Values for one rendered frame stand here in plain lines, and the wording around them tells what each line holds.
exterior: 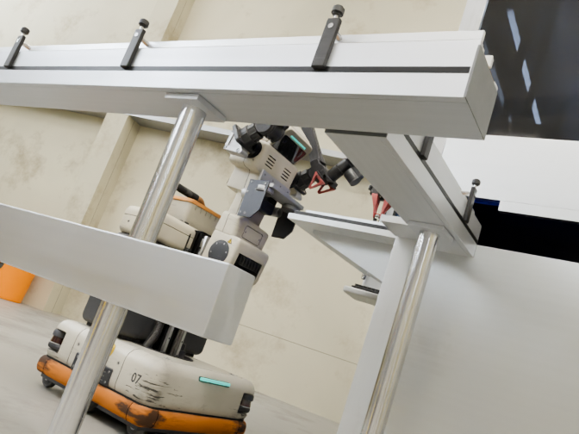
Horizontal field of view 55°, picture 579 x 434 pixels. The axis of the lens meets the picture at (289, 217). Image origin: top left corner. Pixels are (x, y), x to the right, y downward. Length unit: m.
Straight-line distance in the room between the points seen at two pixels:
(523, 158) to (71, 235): 1.17
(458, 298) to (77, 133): 6.32
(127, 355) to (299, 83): 1.45
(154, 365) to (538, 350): 1.24
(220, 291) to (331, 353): 4.45
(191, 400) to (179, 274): 1.30
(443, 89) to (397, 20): 5.74
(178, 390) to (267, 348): 3.40
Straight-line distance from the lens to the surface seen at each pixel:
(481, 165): 1.68
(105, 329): 1.05
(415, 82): 0.84
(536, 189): 1.62
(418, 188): 1.16
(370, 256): 1.78
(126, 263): 1.02
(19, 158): 7.84
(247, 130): 2.24
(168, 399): 2.10
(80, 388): 1.06
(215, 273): 0.89
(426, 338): 1.56
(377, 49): 0.90
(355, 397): 1.60
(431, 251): 1.39
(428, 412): 1.54
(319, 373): 5.31
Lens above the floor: 0.45
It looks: 13 degrees up
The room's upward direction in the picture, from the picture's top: 19 degrees clockwise
